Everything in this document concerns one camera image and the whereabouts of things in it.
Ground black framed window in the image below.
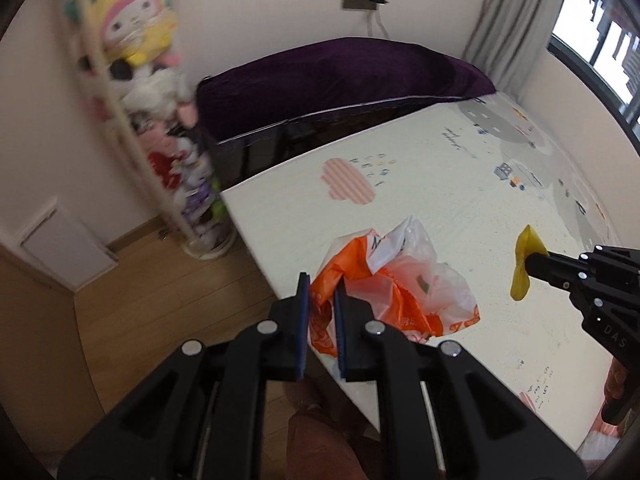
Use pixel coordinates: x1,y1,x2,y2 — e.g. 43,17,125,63
548,0,639,148

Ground orange white plastic bag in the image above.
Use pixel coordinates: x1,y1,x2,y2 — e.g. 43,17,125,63
309,216,480,358

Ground plush toy storage tower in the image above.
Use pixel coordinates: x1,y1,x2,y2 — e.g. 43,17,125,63
62,0,235,260

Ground person's brown trouser legs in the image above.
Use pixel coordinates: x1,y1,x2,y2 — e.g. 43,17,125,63
283,377,367,480

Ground grey window curtain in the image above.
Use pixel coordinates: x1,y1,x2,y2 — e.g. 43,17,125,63
463,0,564,101

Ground white wall access panel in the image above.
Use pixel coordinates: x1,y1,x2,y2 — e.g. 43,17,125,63
20,198,118,292

